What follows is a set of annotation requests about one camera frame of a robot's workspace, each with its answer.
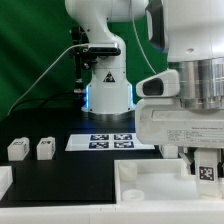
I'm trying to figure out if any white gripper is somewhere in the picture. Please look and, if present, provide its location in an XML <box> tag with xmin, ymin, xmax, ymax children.
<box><xmin>135</xmin><ymin>98</ymin><xmax>224</xmax><ymax>177</ymax></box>

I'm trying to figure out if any white square tabletop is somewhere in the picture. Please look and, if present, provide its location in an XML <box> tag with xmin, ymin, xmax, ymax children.
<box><xmin>114</xmin><ymin>159</ymin><xmax>224</xmax><ymax>202</ymax></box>

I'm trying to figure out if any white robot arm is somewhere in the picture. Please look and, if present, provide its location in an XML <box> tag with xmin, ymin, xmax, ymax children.
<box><xmin>65</xmin><ymin>0</ymin><xmax>224</xmax><ymax>180</ymax></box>

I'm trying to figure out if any white tag sheet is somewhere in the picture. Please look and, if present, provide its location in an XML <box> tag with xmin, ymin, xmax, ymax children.
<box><xmin>65</xmin><ymin>133</ymin><xmax>155</xmax><ymax>152</ymax></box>

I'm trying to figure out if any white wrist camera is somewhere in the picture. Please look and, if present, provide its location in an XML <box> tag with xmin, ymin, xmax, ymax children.
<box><xmin>136</xmin><ymin>69</ymin><xmax>180</xmax><ymax>98</ymax></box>

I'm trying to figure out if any white front wall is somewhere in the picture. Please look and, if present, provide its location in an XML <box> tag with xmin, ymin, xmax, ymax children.
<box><xmin>0</xmin><ymin>201</ymin><xmax>224</xmax><ymax>224</ymax></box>

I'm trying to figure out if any black camera stand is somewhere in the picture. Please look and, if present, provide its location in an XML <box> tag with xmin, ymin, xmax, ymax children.
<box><xmin>70</xmin><ymin>26</ymin><xmax>121</xmax><ymax>95</ymax></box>

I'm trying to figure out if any white cable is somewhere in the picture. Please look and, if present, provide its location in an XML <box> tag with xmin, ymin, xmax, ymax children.
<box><xmin>7</xmin><ymin>43</ymin><xmax>91</xmax><ymax>116</ymax></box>

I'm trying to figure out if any black cable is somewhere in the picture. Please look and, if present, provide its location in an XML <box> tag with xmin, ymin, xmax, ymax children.
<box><xmin>9</xmin><ymin>91</ymin><xmax>86</xmax><ymax>111</ymax></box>

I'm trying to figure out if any white obstacle wall left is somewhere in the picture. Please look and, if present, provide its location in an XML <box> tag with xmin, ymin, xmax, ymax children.
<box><xmin>0</xmin><ymin>166</ymin><xmax>13</xmax><ymax>200</ymax></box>

